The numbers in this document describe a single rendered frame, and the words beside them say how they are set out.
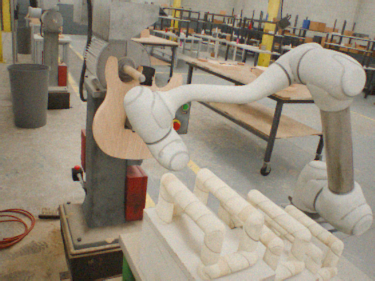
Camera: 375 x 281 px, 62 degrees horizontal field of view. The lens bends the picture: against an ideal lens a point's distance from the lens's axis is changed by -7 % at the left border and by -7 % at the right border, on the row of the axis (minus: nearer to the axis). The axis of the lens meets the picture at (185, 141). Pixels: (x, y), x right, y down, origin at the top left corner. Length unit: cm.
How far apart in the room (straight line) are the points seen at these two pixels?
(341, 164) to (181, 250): 78
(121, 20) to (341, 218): 109
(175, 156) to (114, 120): 43
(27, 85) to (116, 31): 301
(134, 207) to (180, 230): 131
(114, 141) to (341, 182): 90
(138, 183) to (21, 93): 255
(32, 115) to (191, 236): 368
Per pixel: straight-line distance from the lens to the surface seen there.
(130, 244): 90
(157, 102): 97
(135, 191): 191
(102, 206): 193
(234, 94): 109
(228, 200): 61
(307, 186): 151
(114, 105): 134
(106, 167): 181
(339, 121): 115
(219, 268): 56
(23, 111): 421
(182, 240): 65
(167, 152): 101
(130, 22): 117
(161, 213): 67
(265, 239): 67
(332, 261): 90
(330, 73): 103
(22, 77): 408
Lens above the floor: 151
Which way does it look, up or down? 21 degrees down
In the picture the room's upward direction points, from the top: 8 degrees clockwise
